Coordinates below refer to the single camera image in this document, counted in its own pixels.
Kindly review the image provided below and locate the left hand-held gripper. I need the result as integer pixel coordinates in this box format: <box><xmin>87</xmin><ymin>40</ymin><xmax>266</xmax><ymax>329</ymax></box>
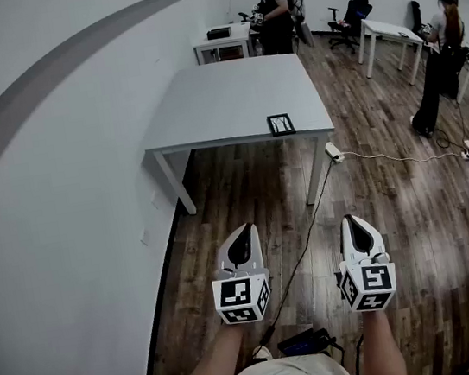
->
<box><xmin>203</xmin><ymin>220</ymin><xmax>279</xmax><ymax>328</ymax></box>

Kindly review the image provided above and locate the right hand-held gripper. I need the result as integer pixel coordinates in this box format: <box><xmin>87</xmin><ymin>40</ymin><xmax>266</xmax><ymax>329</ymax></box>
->
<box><xmin>326</xmin><ymin>208</ymin><xmax>402</xmax><ymax>317</ymax></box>

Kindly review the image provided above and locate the black picture frame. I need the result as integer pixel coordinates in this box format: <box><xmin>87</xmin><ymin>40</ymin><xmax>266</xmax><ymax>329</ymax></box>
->
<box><xmin>266</xmin><ymin>111</ymin><xmax>297</xmax><ymax>139</ymax></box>

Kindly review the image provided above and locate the person's left forearm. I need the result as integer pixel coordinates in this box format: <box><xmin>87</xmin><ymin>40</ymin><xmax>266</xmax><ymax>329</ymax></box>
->
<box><xmin>168</xmin><ymin>318</ymin><xmax>263</xmax><ymax>375</ymax></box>

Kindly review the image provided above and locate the person's right forearm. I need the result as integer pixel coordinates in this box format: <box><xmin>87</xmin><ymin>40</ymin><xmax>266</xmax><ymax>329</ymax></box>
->
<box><xmin>352</xmin><ymin>304</ymin><xmax>409</xmax><ymax>375</ymax></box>

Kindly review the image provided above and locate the person's left white shoe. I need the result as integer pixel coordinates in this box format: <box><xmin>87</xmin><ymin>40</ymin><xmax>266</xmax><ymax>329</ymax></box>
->
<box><xmin>250</xmin><ymin>345</ymin><xmax>273</xmax><ymax>364</ymax></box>

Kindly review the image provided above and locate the black waist pack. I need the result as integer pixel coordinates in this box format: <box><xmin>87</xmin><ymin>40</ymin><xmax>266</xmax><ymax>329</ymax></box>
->
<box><xmin>276</xmin><ymin>324</ymin><xmax>345</xmax><ymax>362</ymax></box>

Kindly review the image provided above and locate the grey table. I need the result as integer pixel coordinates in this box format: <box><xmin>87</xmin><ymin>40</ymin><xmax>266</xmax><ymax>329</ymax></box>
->
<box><xmin>132</xmin><ymin>46</ymin><xmax>346</xmax><ymax>229</ymax></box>

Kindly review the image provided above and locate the small white table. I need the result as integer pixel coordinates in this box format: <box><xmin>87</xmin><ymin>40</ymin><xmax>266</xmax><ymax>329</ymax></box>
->
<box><xmin>189</xmin><ymin>21</ymin><xmax>257</xmax><ymax>67</ymax></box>

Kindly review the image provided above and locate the black box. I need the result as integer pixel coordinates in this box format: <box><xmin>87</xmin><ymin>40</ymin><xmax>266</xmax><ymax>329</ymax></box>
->
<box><xmin>205</xmin><ymin>27</ymin><xmax>233</xmax><ymax>41</ymax></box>

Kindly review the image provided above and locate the black office chair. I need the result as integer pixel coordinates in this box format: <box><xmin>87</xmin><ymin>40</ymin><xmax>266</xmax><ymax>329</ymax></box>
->
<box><xmin>323</xmin><ymin>0</ymin><xmax>380</xmax><ymax>59</ymax></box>

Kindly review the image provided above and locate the black power cable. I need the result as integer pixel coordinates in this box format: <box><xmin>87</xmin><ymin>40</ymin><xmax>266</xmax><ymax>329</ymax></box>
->
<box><xmin>234</xmin><ymin>160</ymin><xmax>361</xmax><ymax>347</ymax></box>

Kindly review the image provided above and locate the white cable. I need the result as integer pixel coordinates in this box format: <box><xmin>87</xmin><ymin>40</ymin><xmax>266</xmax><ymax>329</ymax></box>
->
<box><xmin>340</xmin><ymin>131</ymin><xmax>469</xmax><ymax>179</ymax></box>

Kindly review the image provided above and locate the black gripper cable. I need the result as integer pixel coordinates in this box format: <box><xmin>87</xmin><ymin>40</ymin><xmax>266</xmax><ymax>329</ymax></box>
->
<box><xmin>346</xmin><ymin>333</ymin><xmax>371</xmax><ymax>375</ymax></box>

